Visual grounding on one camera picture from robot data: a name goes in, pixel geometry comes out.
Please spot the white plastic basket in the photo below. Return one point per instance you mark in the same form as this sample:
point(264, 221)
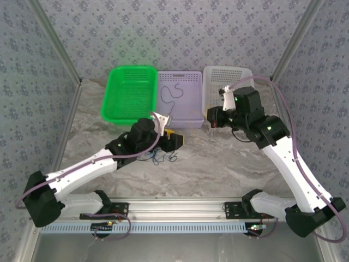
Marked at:
point(215, 79)

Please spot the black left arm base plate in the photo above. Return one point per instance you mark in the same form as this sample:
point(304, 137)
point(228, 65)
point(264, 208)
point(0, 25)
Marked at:
point(120, 210)

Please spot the aluminium upright frame post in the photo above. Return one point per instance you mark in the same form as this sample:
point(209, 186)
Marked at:
point(56, 41)
point(295, 41)

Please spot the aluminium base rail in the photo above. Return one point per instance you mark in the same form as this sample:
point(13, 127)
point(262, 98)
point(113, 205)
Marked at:
point(177, 210)

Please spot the purple plastic basket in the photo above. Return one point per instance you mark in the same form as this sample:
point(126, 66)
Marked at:
point(188, 92)

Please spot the small black circuit board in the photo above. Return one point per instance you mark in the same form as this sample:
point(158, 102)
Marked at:
point(102, 227)
point(256, 229)

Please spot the green plastic basket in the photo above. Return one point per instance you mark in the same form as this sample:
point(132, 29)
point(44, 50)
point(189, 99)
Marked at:
point(128, 92)

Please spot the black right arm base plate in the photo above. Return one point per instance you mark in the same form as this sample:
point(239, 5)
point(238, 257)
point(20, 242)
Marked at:
point(234, 210)

